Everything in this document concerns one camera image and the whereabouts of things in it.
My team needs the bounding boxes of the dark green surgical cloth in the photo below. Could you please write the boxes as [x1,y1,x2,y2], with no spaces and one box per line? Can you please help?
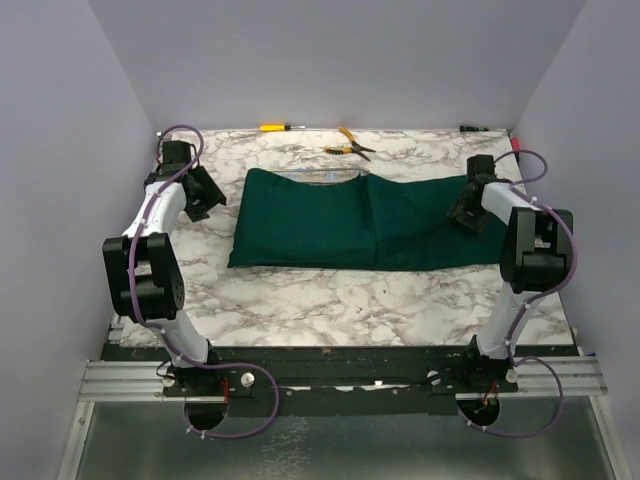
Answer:
[228,169,506,272]

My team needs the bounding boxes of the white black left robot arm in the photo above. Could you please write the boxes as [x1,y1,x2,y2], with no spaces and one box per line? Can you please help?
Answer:
[102,140,227,395]

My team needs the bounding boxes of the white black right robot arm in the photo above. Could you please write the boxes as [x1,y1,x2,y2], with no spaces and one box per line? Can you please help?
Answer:
[448,155,577,391]

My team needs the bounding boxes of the black green screwdriver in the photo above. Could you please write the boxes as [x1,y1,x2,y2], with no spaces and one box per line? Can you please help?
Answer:
[459,125,490,133]

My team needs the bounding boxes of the steel mesh instrument tray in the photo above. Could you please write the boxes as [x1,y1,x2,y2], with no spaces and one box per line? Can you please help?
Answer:
[268,168,370,186]

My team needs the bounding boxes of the yellow black needle-nose pliers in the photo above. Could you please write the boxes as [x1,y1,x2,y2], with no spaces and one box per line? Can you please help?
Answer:
[323,127,375,162]

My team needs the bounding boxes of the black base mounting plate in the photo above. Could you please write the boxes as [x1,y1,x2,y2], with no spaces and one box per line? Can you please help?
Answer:
[103,345,517,418]

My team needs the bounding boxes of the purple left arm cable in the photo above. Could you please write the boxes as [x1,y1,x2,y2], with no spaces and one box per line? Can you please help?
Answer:
[127,124,280,441]

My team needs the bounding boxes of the yellow handled screwdriver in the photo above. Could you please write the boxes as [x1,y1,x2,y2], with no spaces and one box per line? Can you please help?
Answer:
[259,124,306,133]

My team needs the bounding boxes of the aluminium extrusion rail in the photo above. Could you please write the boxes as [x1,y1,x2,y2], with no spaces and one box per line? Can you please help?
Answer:
[79,356,608,403]

